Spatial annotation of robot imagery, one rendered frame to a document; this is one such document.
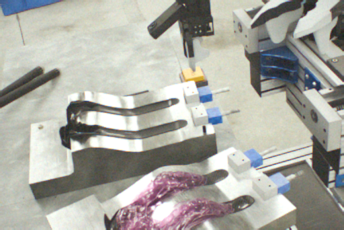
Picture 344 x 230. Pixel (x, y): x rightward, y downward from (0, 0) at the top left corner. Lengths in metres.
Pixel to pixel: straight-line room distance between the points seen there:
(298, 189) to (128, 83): 0.83
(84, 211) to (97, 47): 0.95
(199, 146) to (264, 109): 1.54
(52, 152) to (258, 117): 1.59
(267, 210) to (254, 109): 1.73
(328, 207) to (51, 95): 1.11
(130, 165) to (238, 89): 1.75
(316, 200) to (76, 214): 1.16
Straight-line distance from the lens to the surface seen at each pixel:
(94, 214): 1.23
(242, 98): 3.02
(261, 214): 1.24
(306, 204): 2.15
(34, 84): 1.83
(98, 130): 1.44
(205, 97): 1.52
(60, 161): 1.47
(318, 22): 0.68
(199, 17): 1.39
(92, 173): 1.42
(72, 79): 1.90
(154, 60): 1.91
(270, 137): 2.75
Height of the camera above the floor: 1.78
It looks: 37 degrees down
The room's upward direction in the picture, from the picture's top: 9 degrees counter-clockwise
